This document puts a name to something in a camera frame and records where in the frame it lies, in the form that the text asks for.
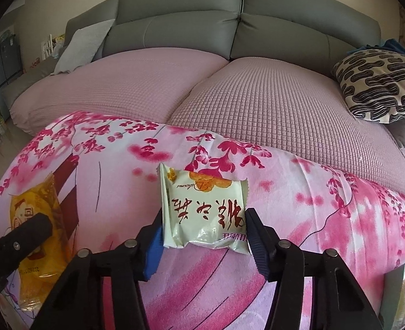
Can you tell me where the pink sofa cover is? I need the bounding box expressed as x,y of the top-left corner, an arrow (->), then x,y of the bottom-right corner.
9,50 -> 405,202

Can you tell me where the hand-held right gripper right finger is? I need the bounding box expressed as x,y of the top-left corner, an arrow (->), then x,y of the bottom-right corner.
245,207 -> 383,330

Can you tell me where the light grey pillow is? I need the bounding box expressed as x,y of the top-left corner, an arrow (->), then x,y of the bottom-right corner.
51,18 -> 116,75

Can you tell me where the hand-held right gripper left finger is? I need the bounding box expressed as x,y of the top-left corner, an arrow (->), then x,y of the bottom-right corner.
29,209 -> 164,330

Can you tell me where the teal shallow box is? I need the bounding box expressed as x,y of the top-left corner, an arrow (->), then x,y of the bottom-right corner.
378,260 -> 405,330

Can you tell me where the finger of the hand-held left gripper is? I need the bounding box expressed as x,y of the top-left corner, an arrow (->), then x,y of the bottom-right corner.
0,213 -> 54,305

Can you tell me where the yellow snack packet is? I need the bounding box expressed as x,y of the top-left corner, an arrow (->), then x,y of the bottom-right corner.
9,174 -> 73,312

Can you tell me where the grey refrigerator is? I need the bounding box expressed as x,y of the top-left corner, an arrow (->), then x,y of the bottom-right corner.
0,29 -> 22,119

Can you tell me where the black white patterned pillow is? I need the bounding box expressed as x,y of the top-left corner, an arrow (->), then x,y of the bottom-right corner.
332,50 -> 405,124

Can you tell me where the cream pastry packet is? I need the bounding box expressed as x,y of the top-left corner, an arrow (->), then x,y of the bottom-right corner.
158,162 -> 251,255

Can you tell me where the blue cloth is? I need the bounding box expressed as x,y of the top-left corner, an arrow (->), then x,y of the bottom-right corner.
355,38 -> 405,57

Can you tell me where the white rack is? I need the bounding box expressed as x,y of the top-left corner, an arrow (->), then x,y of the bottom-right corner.
39,34 -> 66,61

